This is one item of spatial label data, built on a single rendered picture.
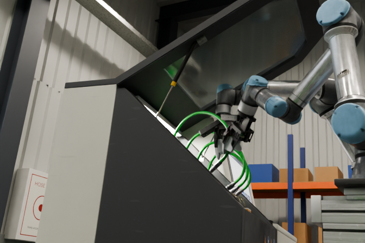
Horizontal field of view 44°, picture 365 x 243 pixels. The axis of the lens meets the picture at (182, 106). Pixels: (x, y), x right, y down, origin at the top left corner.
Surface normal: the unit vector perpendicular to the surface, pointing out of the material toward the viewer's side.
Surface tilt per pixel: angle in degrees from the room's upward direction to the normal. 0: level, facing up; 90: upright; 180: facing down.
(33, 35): 90
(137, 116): 90
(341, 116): 97
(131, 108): 90
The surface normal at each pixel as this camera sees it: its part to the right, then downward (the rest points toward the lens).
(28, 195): 0.88, -0.10
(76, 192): -0.36, -0.36
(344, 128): -0.66, -0.19
